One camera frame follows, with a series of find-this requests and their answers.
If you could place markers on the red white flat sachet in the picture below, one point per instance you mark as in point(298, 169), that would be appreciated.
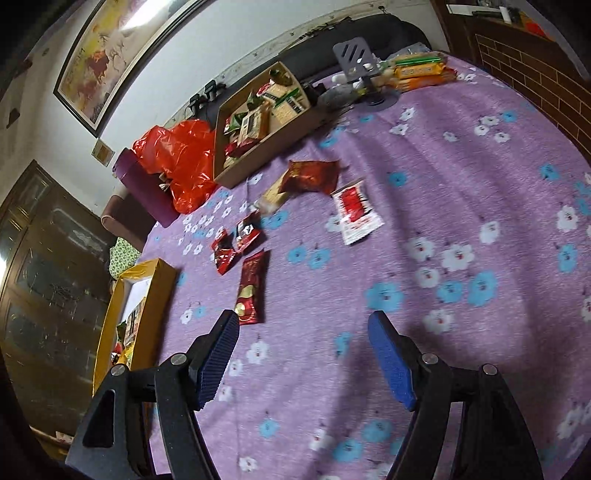
point(355, 214)

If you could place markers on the brown cardboard tray box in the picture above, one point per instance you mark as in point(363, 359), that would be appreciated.
point(272, 152)

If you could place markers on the orange biscuit packet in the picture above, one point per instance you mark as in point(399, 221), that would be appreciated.
point(425, 71)
point(427, 83)

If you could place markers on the clear cracker packet black label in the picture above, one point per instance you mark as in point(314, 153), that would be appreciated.
point(272, 199)

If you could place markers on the purple thermos bottle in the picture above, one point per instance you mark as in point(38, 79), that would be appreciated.
point(143, 189)

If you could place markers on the pile of assorted snack packets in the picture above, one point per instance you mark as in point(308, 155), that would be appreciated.
point(256, 124)

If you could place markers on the red plastic bag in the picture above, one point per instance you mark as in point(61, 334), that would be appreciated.
point(184, 152)

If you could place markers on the white crumpled plastic bag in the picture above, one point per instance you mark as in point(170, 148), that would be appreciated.
point(337, 94)

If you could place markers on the brown chair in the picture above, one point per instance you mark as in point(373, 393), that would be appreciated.
point(122, 221)

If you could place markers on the green yellow biscuit packet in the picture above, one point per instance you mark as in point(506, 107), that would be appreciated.
point(418, 59)

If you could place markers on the framed wall painting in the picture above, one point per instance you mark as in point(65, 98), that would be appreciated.
point(115, 55)

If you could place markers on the brown gold chocolate wafer packet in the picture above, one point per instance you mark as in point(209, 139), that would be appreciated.
point(251, 286)

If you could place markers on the small yellow wall sign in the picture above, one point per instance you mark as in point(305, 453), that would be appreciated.
point(103, 153)

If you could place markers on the yellow cardboard box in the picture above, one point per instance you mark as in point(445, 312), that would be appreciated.
point(157, 300)

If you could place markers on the red brown foil snack packet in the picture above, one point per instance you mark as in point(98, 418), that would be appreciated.
point(309, 175)

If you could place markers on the dark wooden glass cabinet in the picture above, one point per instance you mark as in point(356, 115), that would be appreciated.
point(46, 286)

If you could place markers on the brown brick-pattern wooden sideboard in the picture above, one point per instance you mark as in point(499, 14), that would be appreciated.
point(531, 69)

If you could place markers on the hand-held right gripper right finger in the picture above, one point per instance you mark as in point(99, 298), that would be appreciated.
point(390, 360)

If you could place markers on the black couch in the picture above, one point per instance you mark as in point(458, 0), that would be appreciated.
point(397, 32)

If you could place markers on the green patterned cushion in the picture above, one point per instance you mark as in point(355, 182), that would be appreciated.
point(122, 258)

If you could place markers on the purple floral tablecloth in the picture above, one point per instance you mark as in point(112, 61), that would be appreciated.
point(415, 277)

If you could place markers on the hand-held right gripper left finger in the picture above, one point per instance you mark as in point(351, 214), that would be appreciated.
point(214, 360)

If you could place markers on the grey phone stand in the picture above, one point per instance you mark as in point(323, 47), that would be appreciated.
point(351, 53)

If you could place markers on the small dark red snack packet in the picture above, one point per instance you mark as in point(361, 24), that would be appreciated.
point(248, 233)

